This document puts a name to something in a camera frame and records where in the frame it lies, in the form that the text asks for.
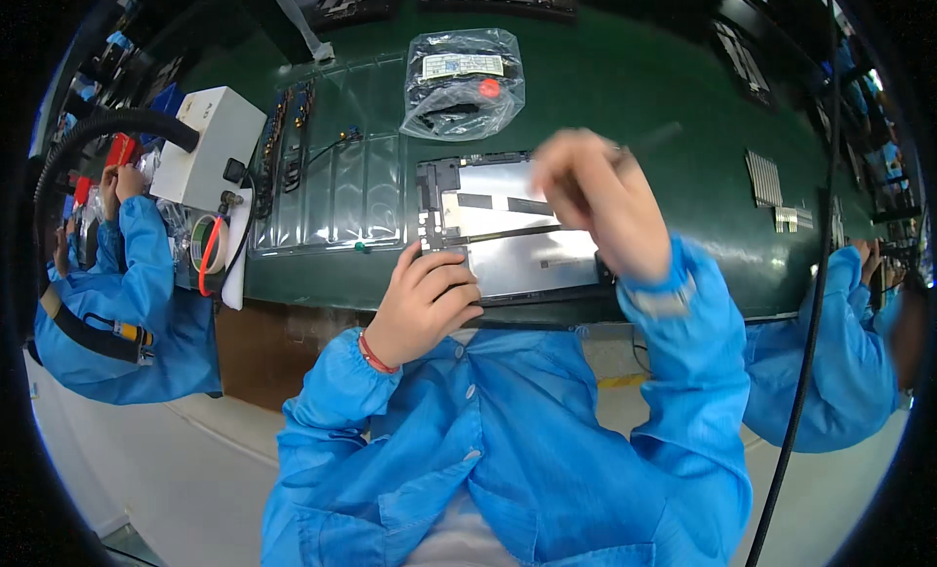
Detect person's left hand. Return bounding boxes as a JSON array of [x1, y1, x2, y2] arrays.
[[363, 241, 486, 371]]

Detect person's right hand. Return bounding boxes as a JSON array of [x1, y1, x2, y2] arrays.
[[530, 128, 672, 284]]

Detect silver tablet back panel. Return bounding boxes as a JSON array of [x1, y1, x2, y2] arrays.
[[413, 151, 617, 309]]

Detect dark slim hand tool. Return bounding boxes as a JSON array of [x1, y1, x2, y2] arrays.
[[621, 122, 685, 160]]

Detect clear bag of black parts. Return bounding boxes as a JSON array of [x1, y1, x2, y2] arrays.
[[399, 28, 527, 142]]

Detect large ribbed metal strip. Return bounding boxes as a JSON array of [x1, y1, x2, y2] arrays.
[[744, 149, 784, 209]]

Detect small ribbed metal strip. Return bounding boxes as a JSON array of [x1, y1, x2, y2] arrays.
[[773, 205, 814, 234]]

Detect clear plastic parts tray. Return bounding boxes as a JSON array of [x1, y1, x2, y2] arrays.
[[248, 51, 408, 258]]

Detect rows of small dark components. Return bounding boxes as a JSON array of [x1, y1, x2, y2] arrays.
[[255, 80, 317, 218]]

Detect person's body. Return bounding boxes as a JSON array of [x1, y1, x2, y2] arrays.
[[260, 325, 755, 567]]

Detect white foam sheet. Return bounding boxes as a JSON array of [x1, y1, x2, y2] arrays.
[[218, 188, 255, 311]]

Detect white square box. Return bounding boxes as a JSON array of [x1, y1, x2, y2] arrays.
[[149, 86, 268, 214]]

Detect blue bin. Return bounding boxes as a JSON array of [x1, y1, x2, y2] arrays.
[[141, 82, 185, 145]]

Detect red box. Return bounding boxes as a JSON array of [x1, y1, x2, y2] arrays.
[[104, 132, 141, 170]]

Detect small connector with black wire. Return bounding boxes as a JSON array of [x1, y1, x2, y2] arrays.
[[306, 125, 365, 167]]

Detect red string bracelet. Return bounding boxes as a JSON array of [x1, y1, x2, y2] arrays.
[[356, 330, 401, 375]]

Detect black hanging cable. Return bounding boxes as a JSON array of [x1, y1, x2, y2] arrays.
[[744, 11, 844, 567]]

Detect white strap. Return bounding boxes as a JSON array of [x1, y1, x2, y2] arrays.
[[262, 0, 337, 63]]

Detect black cable on white box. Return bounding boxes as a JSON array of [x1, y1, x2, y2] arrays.
[[217, 157, 259, 293]]

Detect tape roll with orange ring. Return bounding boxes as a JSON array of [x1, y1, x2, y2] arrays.
[[188, 213, 231, 298]]

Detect black corrugated hose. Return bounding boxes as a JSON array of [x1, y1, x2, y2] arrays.
[[32, 109, 201, 293]]

